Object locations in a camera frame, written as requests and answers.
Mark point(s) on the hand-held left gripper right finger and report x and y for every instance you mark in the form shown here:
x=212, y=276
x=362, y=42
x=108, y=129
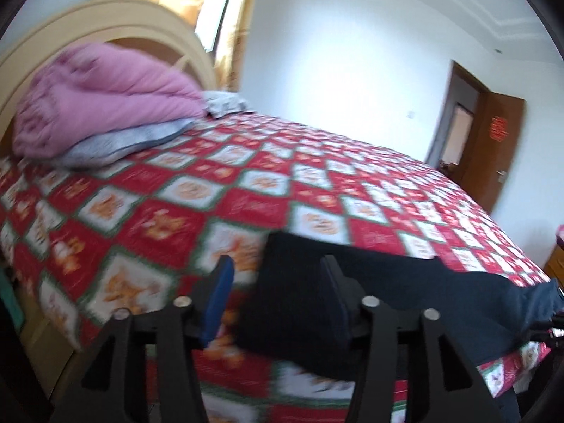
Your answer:
x=339, y=304

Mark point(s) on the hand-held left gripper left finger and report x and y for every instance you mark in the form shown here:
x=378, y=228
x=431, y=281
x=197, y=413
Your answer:
x=218, y=299

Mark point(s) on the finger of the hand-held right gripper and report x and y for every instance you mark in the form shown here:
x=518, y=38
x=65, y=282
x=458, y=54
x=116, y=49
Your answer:
x=550, y=325

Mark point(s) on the dark navy pants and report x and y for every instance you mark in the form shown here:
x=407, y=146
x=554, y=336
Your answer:
x=423, y=299

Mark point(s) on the wooden nightstand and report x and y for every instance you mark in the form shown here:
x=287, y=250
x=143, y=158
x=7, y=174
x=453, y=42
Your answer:
x=556, y=268

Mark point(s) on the red checked printed blanket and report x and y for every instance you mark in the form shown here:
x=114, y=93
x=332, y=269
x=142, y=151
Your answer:
x=154, y=211

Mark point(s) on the brown wooden door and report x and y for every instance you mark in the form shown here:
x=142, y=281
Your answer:
x=489, y=158

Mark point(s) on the white patterned pillow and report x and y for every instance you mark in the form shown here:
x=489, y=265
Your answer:
x=227, y=102

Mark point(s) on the red door decoration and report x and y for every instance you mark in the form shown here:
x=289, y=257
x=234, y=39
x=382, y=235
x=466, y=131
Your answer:
x=498, y=127

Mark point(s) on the pink folded quilt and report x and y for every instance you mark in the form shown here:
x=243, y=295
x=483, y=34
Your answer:
x=97, y=97

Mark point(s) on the window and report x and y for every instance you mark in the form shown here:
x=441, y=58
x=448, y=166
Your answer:
x=216, y=9

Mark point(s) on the cream wooden headboard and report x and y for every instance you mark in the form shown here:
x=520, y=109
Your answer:
x=110, y=20

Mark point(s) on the wooden bed frame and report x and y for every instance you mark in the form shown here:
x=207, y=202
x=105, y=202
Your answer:
x=44, y=339

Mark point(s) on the dark wooden door frame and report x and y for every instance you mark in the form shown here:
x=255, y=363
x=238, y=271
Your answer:
x=458, y=72

